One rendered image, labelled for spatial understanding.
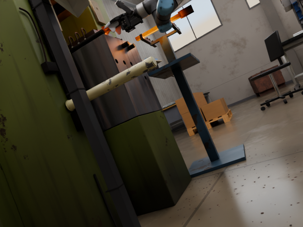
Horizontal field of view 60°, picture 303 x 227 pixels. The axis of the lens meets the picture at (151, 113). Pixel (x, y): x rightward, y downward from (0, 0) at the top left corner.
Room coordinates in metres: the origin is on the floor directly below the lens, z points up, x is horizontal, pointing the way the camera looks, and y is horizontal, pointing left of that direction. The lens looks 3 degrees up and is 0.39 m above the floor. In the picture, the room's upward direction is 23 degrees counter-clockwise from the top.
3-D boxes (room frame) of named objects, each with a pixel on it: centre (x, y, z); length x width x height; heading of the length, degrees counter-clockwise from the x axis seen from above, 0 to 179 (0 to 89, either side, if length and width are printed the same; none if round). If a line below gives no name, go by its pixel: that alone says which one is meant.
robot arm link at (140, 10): (1.36, -0.17, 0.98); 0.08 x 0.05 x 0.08; 158
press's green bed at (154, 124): (1.56, 0.26, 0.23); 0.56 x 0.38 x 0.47; 68
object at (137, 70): (1.07, 0.12, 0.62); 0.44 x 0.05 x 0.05; 68
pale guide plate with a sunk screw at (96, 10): (1.77, 0.08, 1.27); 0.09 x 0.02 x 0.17; 158
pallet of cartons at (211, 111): (4.86, -0.96, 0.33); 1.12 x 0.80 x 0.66; 155
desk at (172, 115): (6.50, -0.25, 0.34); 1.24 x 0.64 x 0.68; 59
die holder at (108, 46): (1.56, 0.26, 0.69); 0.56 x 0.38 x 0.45; 68
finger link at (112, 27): (1.40, 0.02, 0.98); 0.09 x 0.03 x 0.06; 81
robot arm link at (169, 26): (1.31, -0.24, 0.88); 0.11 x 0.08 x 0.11; 4
